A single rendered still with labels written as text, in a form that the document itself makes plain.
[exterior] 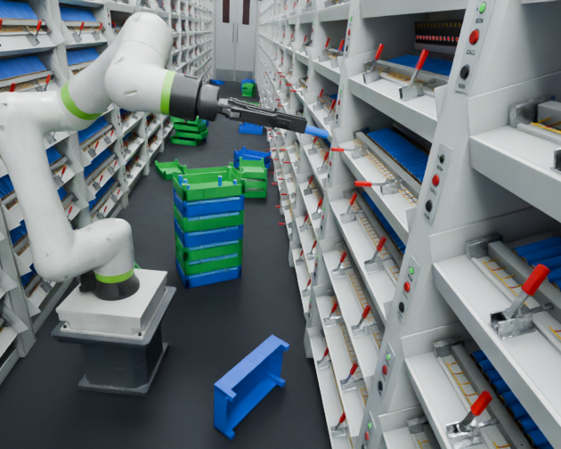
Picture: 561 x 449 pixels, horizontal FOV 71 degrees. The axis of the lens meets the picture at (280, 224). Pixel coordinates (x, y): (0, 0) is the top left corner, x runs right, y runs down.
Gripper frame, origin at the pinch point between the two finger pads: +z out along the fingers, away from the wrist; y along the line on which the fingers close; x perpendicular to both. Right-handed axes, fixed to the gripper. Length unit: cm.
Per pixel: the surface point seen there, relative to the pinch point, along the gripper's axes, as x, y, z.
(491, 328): 8, -55, 22
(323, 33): -22, 101, 19
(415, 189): 3.5, -18.7, 24.9
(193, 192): 55, 78, -24
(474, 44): -21.7, -35.1, 16.0
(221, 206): 61, 83, -11
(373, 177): 7.7, -2.2, 22.5
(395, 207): 7.9, -19.2, 22.3
